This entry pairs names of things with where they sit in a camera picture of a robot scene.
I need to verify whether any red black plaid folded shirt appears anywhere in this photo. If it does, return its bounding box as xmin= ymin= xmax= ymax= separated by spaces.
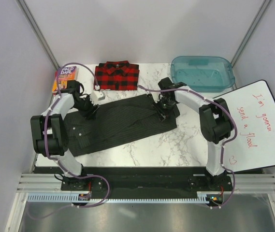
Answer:
xmin=94 ymin=61 xmax=140 ymax=91

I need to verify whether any Roald Dahl paperback book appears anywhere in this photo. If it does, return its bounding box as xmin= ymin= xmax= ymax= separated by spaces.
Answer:
xmin=52 ymin=66 xmax=79 ymax=95

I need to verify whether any dark pinstriped long sleeve shirt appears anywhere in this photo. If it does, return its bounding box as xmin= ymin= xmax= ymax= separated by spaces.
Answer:
xmin=64 ymin=94 xmax=180 ymax=157

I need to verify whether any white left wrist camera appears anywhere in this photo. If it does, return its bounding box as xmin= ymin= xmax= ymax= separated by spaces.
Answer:
xmin=90 ymin=90 xmax=105 ymax=104

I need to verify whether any whiteboard with red writing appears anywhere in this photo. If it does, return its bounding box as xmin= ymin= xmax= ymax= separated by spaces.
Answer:
xmin=221 ymin=80 xmax=275 ymax=172

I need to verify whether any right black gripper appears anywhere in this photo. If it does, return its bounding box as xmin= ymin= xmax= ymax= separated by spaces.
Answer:
xmin=152 ymin=97 xmax=175 ymax=122

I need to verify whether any white slotted cable duct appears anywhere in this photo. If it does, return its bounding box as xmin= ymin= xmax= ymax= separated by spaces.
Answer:
xmin=27 ymin=193 xmax=222 ymax=203

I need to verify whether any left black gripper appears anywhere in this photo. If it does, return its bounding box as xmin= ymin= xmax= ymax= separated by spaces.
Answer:
xmin=72 ymin=94 xmax=100 ymax=121

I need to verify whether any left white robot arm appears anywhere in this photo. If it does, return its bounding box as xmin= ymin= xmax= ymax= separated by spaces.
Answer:
xmin=30 ymin=80 xmax=99 ymax=191

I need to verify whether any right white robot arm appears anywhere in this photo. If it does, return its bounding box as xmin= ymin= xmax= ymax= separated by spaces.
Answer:
xmin=153 ymin=77 xmax=237 ymax=190

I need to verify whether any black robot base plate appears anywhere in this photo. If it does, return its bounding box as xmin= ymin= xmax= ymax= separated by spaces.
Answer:
xmin=60 ymin=166 xmax=234 ymax=199

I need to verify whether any aluminium frame rail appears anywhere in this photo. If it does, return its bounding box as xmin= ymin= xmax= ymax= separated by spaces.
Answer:
xmin=17 ymin=174 xmax=275 ymax=194

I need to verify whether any teal transparent plastic bin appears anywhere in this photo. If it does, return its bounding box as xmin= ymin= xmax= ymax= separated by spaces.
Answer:
xmin=170 ymin=56 xmax=235 ymax=92

